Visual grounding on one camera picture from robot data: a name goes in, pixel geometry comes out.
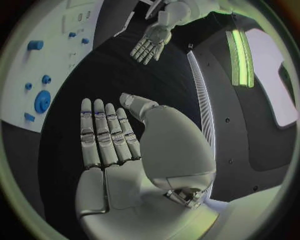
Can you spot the blue peg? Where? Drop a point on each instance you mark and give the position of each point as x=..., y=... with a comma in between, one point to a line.
x=28, y=86
x=85, y=41
x=72, y=34
x=46, y=79

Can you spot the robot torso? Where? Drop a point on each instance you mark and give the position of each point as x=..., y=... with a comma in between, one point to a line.
x=234, y=121

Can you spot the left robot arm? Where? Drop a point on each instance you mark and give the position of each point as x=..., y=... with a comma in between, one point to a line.
x=177, y=13

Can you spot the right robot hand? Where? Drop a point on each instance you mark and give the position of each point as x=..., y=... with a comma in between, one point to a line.
x=131, y=187

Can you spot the white task board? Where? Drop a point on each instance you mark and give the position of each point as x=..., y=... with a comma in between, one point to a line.
x=58, y=61

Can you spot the blue cylinder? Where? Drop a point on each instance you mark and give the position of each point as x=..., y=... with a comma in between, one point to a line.
x=35, y=45

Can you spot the glowing light bar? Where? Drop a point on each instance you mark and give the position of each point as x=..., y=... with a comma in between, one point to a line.
x=240, y=60

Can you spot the blue block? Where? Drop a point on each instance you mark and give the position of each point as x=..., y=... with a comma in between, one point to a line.
x=29, y=116

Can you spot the blue gear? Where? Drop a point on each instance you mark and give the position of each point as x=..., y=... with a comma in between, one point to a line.
x=42, y=102

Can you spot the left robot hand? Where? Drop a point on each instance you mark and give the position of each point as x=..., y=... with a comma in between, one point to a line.
x=150, y=45

